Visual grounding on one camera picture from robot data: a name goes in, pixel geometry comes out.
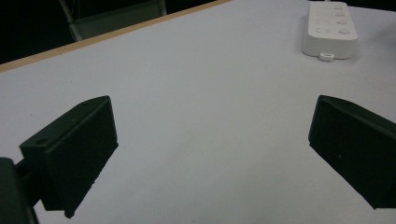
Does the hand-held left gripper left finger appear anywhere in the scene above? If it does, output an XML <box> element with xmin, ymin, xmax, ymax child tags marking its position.
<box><xmin>19</xmin><ymin>94</ymin><xmax>120</xmax><ymax>219</ymax></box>

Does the white power strip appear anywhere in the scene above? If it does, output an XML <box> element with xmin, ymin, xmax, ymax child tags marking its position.
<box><xmin>301</xmin><ymin>0</ymin><xmax>359</xmax><ymax>63</ymax></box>

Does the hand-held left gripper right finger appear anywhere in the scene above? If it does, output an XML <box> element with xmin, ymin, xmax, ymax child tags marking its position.
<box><xmin>307</xmin><ymin>94</ymin><xmax>396</xmax><ymax>210</ymax></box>

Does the grey metal chair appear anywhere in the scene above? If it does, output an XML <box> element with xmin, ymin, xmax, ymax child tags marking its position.
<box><xmin>58</xmin><ymin>0</ymin><xmax>168</xmax><ymax>42</ymax></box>

